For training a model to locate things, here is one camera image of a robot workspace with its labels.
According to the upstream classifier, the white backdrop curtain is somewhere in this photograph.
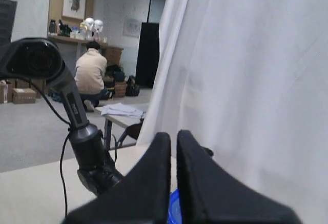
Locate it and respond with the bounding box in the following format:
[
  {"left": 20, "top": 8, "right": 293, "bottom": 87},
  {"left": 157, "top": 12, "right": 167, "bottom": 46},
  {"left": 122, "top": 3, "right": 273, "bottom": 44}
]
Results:
[{"left": 137, "top": 0, "right": 327, "bottom": 223}]

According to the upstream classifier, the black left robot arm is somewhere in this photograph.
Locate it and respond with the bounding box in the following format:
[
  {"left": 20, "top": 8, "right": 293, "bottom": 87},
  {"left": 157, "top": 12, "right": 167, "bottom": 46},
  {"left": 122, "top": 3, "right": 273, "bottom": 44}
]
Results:
[{"left": 1, "top": 37, "right": 123, "bottom": 195}]

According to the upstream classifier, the framed wall picture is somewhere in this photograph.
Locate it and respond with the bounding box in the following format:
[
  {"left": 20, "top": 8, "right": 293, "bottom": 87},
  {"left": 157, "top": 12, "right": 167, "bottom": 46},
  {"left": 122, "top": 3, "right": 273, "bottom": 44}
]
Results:
[{"left": 62, "top": 0, "right": 86, "bottom": 20}]

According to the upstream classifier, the cardboard box on floor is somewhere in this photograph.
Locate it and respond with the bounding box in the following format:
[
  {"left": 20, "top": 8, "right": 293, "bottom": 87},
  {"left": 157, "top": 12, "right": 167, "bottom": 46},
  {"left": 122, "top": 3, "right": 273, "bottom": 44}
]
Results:
[{"left": 12, "top": 88, "right": 36, "bottom": 104}]

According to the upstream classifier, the black tall speaker panel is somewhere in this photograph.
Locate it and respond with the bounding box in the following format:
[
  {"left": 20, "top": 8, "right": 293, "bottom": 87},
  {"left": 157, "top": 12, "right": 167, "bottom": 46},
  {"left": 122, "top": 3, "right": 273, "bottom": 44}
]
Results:
[{"left": 135, "top": 22, "right": 159, "bottom": 88}]

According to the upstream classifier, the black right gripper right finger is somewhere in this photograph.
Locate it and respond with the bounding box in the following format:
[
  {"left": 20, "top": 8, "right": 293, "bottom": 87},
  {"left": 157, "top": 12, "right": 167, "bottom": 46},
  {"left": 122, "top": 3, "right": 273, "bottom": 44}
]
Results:
[{"left": 177, "top": 130, "right": 301, "bottom": 223}]

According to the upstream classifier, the white mannequin head left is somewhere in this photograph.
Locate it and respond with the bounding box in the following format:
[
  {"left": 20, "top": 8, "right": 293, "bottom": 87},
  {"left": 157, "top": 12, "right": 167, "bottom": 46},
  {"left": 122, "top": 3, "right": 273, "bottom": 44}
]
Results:
[{"left": 80, "top": 17, "right": 94, "bottom": 40}]

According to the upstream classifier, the white mannequin head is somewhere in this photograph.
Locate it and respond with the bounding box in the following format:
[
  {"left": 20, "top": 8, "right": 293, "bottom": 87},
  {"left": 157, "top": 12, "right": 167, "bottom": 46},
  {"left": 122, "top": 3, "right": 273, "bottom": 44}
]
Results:
[
  {"left": 94, "top": 19, "right": 104, "bottom": 41},
  {"left": 80, "top": 17, "right": 94, "bottom": 40}
]

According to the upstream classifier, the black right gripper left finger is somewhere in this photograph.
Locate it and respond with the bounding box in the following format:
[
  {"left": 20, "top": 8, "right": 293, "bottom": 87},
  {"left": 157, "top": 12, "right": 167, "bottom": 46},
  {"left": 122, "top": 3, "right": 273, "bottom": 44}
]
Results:
[{"left": 63, "top": 132, "right": 171, "bottom": 223}]

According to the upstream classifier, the white mannequin head right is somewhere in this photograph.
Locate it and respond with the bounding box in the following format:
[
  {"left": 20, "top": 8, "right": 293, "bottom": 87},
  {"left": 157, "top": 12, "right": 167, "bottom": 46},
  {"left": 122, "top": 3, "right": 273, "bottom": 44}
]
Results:
[{"left": 94, "top": 19, "right": 104, "bottom": 41}]

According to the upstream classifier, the wooden shelf desk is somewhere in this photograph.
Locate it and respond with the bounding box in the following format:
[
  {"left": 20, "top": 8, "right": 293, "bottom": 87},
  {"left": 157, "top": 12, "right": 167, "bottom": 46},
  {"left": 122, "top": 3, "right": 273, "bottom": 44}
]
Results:
[{"left": 48, "top": 35, "right": 123, "bottom": 66}]

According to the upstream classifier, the blue plastic lid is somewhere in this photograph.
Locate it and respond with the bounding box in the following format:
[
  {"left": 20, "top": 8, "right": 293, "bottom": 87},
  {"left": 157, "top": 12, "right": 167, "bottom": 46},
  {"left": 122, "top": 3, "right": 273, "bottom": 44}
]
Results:
[{"left": 168, "top": 189, "right": 182, "bottom": 224}]

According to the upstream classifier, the folding table with papers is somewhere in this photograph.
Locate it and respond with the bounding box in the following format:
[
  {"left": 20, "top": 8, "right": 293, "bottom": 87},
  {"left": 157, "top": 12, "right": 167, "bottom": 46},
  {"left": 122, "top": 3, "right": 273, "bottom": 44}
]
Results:
[{"left": 104, "top": 114, "right": 140, "bottom": 150}]

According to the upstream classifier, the crouching person beige jacket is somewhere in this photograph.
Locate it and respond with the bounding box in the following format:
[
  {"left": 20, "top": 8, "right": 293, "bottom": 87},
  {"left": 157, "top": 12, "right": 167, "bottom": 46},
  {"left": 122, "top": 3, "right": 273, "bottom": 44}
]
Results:
[{"left": 75, "top": 40, "right": 111, "bottom": 112}]

